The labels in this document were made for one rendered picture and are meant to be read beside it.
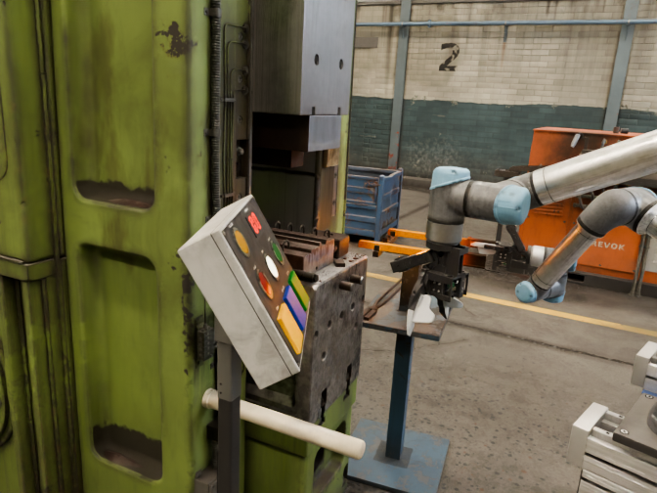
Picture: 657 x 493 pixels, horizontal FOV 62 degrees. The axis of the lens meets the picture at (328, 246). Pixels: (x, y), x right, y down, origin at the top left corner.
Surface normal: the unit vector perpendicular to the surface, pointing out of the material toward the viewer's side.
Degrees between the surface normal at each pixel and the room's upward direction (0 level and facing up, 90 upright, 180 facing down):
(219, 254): 90
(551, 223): 90
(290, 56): 90
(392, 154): 90
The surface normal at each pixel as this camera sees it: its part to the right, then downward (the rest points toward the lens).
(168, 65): -0.44, 0.19
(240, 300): -0.02, 0.26
